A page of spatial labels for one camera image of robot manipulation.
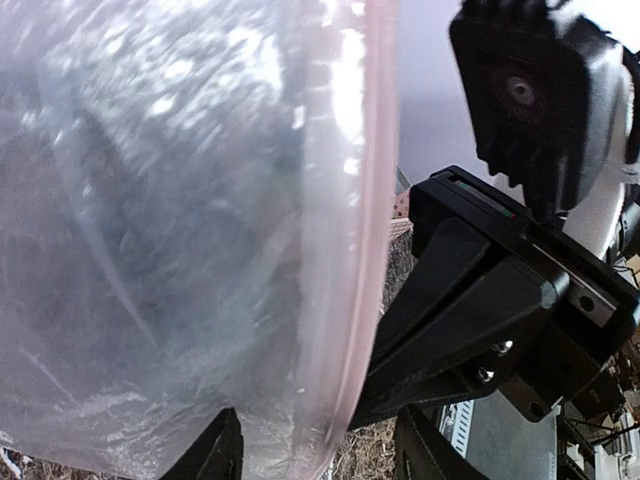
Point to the white slotted cable duct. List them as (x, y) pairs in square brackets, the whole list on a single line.
[(492, 435)]

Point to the pink plastic basket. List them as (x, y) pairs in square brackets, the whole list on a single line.
[(400, 223)]

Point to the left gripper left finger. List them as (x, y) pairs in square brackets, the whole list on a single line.
[(217, 454)]

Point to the clear dotted zip bag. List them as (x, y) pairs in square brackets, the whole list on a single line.
[(195, 209)]

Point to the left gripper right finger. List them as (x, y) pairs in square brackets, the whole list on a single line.
[(422, 453)]

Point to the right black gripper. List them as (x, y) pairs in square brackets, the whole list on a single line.
[(496, 300)]

